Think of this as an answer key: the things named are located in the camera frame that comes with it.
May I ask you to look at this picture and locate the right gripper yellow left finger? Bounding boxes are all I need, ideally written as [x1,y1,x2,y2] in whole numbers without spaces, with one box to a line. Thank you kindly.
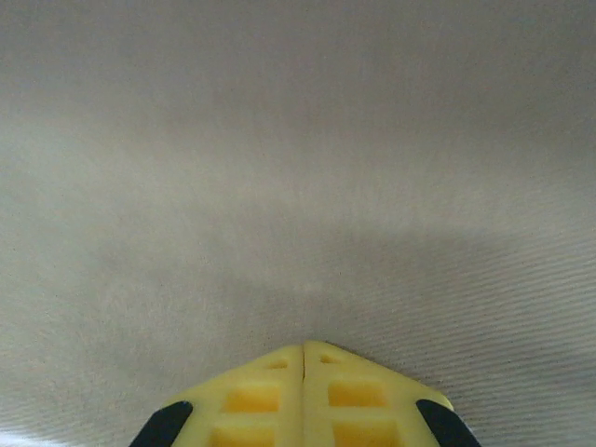
[128,344,306,447]

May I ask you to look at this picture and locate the beige trousers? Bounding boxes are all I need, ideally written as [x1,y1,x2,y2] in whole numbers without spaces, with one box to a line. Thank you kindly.
[0,0,596,447]

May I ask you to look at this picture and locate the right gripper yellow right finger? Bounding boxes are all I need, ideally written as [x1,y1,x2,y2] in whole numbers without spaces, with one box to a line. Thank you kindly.
[303,339,483,447]

